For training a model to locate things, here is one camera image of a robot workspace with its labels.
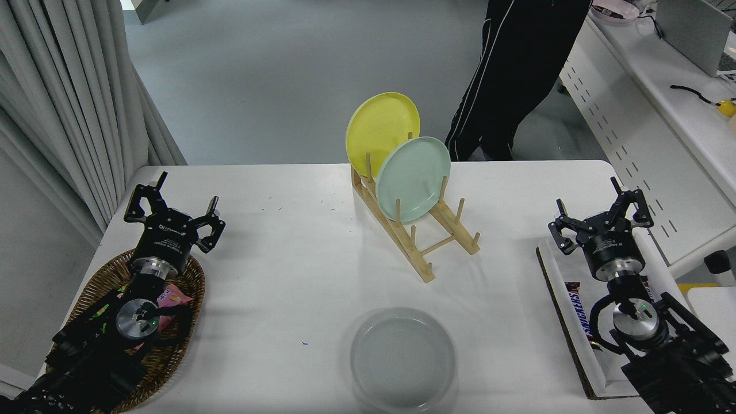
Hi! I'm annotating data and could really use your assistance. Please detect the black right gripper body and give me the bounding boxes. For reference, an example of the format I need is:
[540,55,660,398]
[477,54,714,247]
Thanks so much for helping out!
[582,216,646,281]

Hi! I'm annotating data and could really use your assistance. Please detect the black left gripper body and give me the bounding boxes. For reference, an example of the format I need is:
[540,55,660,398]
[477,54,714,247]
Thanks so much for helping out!
[135,214,199,268]

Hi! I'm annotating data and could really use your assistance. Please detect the grey plate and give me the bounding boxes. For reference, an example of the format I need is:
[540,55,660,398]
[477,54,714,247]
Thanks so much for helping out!
[350,307,457,413]

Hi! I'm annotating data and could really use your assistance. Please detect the wooden plate rack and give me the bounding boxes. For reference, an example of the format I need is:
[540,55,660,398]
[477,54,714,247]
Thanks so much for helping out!
[351,132,481,283]

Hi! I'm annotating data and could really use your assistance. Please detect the pale green plate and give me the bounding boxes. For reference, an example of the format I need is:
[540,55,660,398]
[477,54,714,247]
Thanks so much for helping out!
[375,136,452,223]

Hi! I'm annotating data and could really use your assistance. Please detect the yellow plate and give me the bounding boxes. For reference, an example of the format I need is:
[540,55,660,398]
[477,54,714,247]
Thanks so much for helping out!
[345,92,421,178]

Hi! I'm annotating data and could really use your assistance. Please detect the pink plate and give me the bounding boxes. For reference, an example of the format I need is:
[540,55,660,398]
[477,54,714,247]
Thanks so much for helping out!
[592,0,641,24]

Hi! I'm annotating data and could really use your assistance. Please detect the white rectangular tray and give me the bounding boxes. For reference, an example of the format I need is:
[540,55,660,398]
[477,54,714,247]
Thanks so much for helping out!
[536,231,691,401]

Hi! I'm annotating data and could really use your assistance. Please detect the brown wicker basket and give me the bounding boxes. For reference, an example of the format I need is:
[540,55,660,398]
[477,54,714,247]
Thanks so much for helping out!
[68,248,206,413]

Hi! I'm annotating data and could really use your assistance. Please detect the pink snack packet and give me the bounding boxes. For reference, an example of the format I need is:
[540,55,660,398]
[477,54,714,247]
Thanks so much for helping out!
[156,283,193,331]

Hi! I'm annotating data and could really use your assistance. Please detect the long white desk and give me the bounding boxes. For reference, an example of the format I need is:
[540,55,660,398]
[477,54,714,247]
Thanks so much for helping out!
[557,0,736,279]

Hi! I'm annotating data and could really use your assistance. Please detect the grey curtain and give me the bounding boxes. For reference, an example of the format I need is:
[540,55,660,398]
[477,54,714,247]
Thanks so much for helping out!
[0,0,187,248]

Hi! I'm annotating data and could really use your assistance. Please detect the person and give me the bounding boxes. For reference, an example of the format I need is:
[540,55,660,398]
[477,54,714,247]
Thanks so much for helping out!
[444,0,593,162]

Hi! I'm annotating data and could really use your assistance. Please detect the grey laptop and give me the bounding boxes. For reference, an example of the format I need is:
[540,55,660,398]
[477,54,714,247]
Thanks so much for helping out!
[655,0,734,78]

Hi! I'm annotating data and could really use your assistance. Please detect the thin black cable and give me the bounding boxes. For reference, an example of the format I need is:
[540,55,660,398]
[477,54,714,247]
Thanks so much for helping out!
[635,11,666,40]

